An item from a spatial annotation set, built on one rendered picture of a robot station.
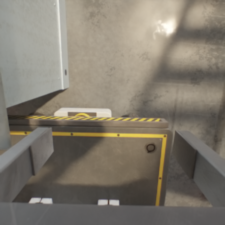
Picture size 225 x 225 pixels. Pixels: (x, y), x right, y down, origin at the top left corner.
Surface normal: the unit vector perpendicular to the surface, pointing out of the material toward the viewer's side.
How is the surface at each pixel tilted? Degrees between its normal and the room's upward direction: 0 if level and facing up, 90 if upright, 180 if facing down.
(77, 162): 0
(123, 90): 0
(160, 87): 0
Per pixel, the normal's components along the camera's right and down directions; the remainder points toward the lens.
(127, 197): -0.01, 0.25
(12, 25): 1.00, 0.02
